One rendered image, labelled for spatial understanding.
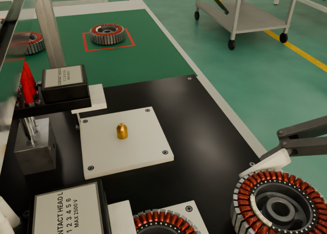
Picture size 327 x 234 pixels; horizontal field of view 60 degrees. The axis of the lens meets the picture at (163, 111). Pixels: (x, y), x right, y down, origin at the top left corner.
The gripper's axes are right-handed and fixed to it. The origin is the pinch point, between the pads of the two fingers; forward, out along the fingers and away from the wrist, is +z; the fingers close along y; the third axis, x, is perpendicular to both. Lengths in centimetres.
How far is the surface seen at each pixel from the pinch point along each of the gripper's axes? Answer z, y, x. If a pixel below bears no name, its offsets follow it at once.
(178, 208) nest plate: 11.5, -7.0, -1.0
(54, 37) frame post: 17.1, -41.8, -19.6
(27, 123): 23.8, -22.0, -17.5
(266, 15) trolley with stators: -109, -232, 138
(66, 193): 15.4, -2.5, -19.3
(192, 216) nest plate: 10.3, -5.3, -0.3
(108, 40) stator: 13, -73, -1
